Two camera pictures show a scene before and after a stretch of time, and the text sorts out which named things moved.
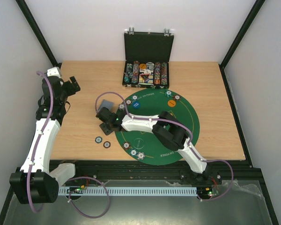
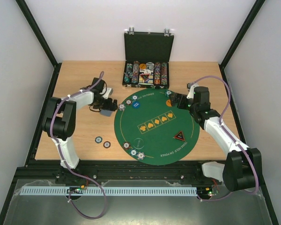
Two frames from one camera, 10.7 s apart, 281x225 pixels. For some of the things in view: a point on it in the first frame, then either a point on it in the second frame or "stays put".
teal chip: x=133 y=152 stays put
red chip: x=126 y=145 stays put
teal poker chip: x=98 y=139 stays put
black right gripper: x=107 y=126 to x=178 y=100
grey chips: x=121 y=107 stays put
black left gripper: x=72 y=91 to x=108 y=106
